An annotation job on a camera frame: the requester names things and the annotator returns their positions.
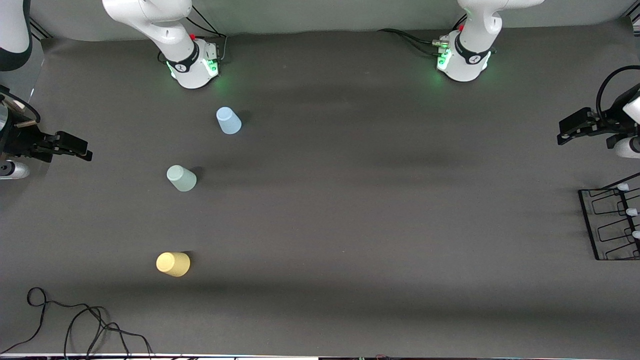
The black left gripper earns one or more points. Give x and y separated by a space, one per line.
601 123

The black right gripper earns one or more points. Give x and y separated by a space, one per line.
21 140

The pale green plastic cup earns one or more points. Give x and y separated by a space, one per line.
182 178

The yellow plastic cup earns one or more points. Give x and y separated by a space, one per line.
173 264

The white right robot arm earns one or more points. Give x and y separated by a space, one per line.
150 20

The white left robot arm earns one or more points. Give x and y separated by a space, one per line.
470 50

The light blue plastic cup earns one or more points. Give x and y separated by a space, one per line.
229 121

